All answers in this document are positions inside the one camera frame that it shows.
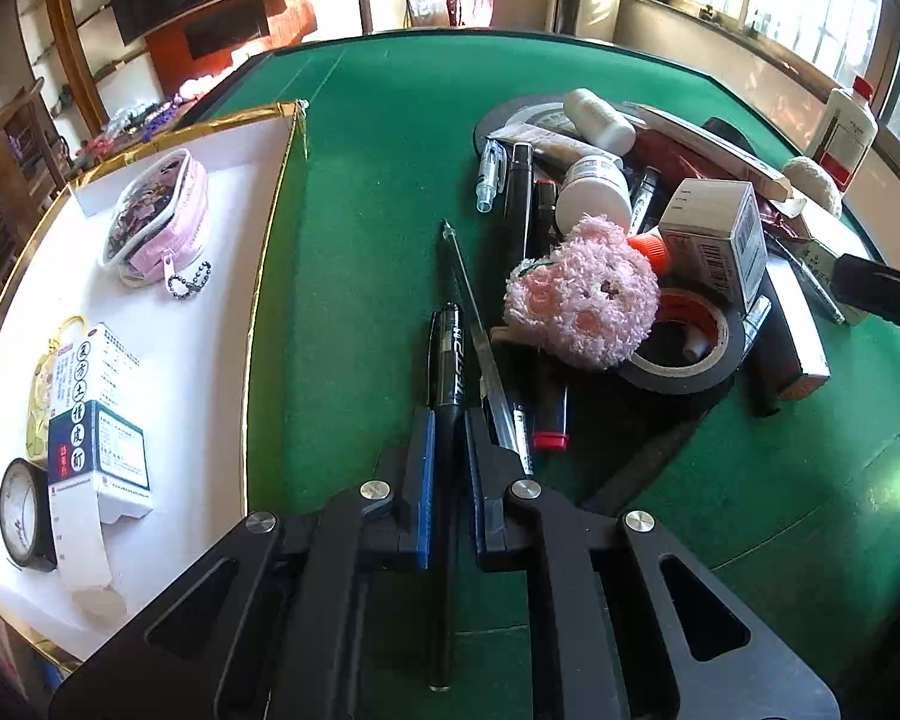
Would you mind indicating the white pill bottle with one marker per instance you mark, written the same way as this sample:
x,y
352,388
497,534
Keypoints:
x,y
592,199

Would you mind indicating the wooden armchair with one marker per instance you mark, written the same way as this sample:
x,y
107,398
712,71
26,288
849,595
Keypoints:
x,y
15,127

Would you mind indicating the red-tipped black marker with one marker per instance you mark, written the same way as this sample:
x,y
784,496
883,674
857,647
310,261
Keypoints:
x,y
546,202

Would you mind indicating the cream plush ball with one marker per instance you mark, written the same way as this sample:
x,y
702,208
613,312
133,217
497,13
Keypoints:
x,y
814,184

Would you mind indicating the pink plush toy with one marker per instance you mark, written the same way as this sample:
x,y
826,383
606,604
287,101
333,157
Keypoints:
x,y
577,292

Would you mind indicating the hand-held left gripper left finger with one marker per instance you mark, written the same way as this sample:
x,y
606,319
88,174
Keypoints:
x,y
424,480

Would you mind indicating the red television cabinet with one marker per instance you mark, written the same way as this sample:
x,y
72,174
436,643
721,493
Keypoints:
x,y
285,22

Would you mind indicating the blue white medicine box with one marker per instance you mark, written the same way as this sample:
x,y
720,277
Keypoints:
x,y
97,435

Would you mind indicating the thin clear pen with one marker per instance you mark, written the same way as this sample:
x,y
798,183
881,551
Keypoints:
x,y
487,360

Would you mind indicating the white bottle black label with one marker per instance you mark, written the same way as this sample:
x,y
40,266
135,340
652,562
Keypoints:
x,y
600,120

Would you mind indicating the gold-rimmed cardboard box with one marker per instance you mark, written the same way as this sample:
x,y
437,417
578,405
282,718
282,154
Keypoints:
x,y
195,315

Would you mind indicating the wooden wall shelf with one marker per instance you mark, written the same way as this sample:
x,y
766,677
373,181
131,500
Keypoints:
x,y
67,37

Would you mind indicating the black pen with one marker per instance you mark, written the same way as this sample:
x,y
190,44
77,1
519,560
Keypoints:
x,y
444,360

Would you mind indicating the large white bottle red cap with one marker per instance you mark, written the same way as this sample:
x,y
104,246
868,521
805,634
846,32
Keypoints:
x,y
844,135

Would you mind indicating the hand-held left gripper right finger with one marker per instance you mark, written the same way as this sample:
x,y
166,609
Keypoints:
x,y
476,495

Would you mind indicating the clear blue pen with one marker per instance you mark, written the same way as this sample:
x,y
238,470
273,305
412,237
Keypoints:
x,y
487,180

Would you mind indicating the white cosmetic tube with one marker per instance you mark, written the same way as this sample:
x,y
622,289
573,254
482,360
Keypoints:
x,y
547,146

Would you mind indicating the blue gel pen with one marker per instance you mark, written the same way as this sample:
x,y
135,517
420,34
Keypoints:
x,y
802,277

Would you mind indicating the round black gauge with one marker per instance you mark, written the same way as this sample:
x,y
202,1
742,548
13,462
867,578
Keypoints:
x,y
22,510

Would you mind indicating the long striped box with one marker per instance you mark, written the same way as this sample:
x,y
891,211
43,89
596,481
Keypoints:
x,y
795,337

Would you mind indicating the red-capped black marker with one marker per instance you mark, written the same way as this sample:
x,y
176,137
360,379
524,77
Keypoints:
x,y
547,405

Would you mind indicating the round table control panel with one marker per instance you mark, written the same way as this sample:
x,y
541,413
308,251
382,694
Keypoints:
x,y
495,120

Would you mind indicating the red foil packet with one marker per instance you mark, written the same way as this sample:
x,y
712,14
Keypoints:
x,y
671,161

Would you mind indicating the pink printed pouch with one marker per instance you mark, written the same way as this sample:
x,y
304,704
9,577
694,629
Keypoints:
x,y
157,217

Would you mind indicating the white barcode carton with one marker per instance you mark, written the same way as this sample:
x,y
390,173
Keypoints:
x,y
701,240

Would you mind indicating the black marker silver print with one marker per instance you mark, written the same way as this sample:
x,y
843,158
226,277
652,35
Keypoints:
x,y
645,191

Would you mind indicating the colourful beads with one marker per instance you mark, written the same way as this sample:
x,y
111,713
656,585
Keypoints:
x,y
150,116

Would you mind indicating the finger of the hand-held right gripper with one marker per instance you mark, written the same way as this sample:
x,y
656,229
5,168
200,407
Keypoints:
x,y
877,285

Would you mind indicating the black tape roll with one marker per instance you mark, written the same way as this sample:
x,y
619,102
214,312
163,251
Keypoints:
x,y
667,379

